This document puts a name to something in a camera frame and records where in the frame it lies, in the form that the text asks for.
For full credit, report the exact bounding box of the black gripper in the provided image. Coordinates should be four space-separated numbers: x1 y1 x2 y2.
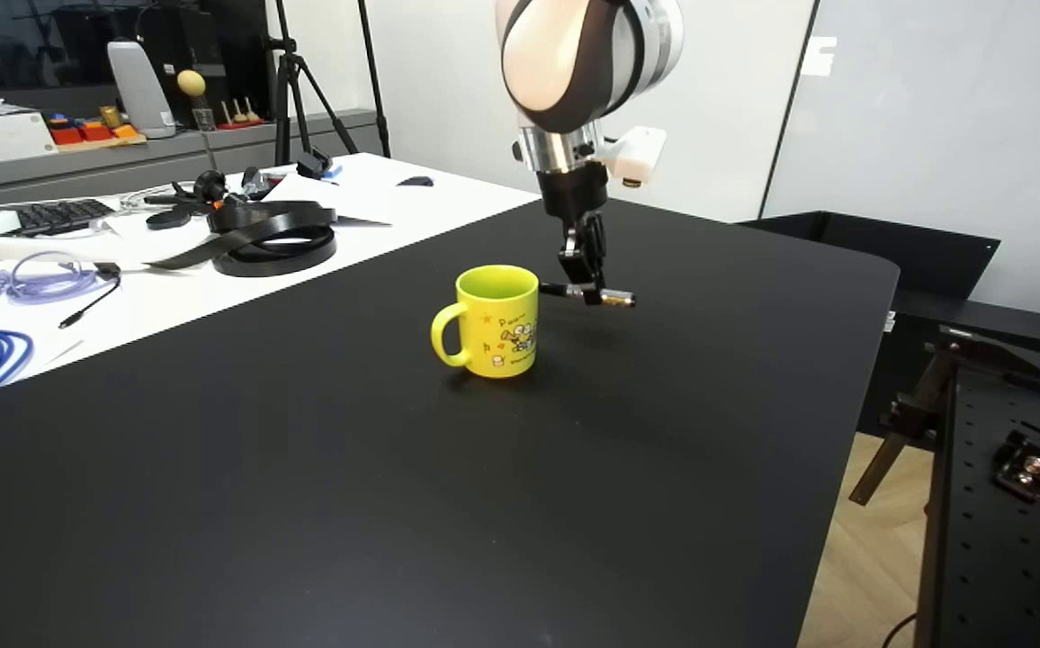
535 157 615 301

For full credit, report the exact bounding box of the black coiled cable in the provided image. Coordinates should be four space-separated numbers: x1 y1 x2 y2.
207 198 342 282

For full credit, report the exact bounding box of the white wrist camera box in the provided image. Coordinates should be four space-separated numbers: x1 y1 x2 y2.
595 124 674 190

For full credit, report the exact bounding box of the yellow-green mug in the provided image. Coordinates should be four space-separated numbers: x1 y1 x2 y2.
424 262 542 384

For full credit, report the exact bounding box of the black keyboard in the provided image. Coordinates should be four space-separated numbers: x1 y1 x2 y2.
9 194 121 239

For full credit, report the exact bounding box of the black camera tripod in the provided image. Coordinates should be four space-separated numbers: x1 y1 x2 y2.
260 0 364 169

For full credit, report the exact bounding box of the pale violet cable loop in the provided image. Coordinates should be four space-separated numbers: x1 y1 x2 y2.
0 250 110 306

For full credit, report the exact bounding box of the black and white pen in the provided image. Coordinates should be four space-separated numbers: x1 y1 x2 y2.
540 282 640 313

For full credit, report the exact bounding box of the yellow ball on stand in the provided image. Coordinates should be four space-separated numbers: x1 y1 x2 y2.
174 65 231 208

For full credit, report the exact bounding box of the black perforated side table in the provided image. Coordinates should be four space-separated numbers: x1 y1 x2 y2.
845 322 1040 648

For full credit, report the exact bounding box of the black stylus with cable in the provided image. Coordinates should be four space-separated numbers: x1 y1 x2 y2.
55 262 125 331

